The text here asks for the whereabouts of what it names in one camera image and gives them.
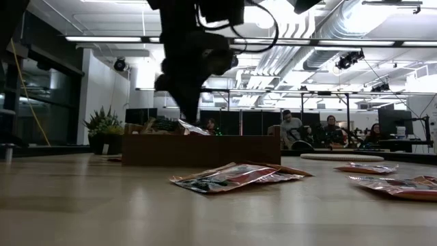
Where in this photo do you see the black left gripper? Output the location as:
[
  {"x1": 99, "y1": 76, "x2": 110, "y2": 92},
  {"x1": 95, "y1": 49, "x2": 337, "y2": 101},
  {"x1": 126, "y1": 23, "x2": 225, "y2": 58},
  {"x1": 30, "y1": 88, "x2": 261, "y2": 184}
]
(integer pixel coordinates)
[{"x1": 154, "y1": 30, "x2": 240, "y2": 125}]

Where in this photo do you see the wooden three-compartment tea box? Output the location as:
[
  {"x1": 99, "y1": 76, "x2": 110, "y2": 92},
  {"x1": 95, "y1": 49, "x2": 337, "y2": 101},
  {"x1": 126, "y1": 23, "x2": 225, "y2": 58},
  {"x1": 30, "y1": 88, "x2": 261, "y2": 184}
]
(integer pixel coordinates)
[{"x1": 121, "y1": 124, "x2": 282, "y2": 168}]

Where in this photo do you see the orange peach tea packet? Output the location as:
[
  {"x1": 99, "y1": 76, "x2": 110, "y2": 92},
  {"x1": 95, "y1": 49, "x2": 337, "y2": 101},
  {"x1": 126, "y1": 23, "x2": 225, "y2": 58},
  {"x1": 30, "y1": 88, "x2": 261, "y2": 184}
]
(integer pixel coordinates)
[
  {"x1": 244, "y1": 160, "x2": 314, "y2": 178},
  {"x1": 347, "y1": 174, "x2": 437, "y2": 202},
  {"x1": 335, "y1": 161, "x2": 399, "y2": 175},
  {"x1": 255, "y1": 172, "x2": 306, "y2": 183},
  {"x1": 169, "y1": 163, "x2": 281, "y2": 194}
]

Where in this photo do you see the black ceiling spotlight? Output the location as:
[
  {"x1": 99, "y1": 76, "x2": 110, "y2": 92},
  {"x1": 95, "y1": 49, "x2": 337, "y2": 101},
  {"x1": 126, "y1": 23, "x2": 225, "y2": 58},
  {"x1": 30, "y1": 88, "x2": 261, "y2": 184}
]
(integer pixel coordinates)
[
  {"x1": 335, "y1": 50, "x2": 365, "y2": 71},
  {"x1": 371, "y1": 82, "x2": 391, "y2": 94}
]

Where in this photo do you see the potted green succulent plant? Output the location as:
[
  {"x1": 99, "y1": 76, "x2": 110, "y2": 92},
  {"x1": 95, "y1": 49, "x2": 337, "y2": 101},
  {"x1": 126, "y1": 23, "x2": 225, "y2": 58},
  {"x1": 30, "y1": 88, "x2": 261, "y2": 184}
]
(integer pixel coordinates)
[{"x1": 83, "y1": 105, "x2": 123, "y2": 155}]

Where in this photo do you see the long ceiling light bar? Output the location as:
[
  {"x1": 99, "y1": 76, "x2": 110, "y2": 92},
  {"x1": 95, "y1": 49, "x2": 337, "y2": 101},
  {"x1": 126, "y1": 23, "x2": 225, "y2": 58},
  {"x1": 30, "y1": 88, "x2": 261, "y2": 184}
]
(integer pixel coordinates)
[{"x1": 64, "y1": 35, "x2": 437, "y2": 48}]

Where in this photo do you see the dark background desk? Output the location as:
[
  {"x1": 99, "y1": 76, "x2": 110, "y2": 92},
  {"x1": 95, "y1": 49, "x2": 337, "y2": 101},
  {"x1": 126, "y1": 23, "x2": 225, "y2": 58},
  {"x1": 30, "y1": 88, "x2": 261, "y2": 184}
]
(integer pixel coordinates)
[{"x1": 354, "y1": 138, "x2": 435, "y2": 154}]

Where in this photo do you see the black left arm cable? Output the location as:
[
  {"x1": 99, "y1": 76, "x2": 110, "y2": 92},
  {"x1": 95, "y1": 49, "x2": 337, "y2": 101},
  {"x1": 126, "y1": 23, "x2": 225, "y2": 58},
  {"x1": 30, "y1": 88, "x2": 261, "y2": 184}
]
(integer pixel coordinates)
[{"x1": 196, "y1": 0, "x2": 279, "y2": 55}]

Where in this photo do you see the silver ventilation duct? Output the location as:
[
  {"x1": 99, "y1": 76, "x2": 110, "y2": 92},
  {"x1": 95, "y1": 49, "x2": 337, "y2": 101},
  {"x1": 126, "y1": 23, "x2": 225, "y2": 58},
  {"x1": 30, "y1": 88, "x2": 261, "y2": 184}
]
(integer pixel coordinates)
[{"x1": 302, "y1": 0, "x2": 365, "y2": 71}]

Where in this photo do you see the black office partition wall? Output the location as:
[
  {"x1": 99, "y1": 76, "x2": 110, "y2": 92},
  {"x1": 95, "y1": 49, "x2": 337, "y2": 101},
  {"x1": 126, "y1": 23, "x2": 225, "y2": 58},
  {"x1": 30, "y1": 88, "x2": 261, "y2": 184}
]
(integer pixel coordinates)
[{"x1": 199, "y1": 109, "x2": 322, "y2": 136}]

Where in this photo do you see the black arched frame bracket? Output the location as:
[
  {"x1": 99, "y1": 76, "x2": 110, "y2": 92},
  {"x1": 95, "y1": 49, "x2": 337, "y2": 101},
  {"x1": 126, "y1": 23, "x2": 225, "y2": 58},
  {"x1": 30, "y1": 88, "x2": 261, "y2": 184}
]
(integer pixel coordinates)
[{"x1": 291, "y1": 139, "x2": 315, "y2": 152}]

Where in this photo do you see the yellow hanging cable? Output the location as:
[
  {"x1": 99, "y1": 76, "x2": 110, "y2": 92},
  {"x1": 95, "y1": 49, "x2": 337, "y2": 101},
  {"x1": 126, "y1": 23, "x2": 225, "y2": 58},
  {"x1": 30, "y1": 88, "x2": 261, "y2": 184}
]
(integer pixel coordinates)
[{"x1": 10, "y1": 38, "x2": 52, "y2": 147}]

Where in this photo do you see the small white post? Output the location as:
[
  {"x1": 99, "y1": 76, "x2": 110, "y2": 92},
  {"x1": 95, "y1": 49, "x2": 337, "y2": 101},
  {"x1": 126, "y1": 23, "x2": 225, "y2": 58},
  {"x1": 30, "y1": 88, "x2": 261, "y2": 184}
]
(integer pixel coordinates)
[{"x1": 1, "y1": 143, "x2": 16, "y2": 163}]

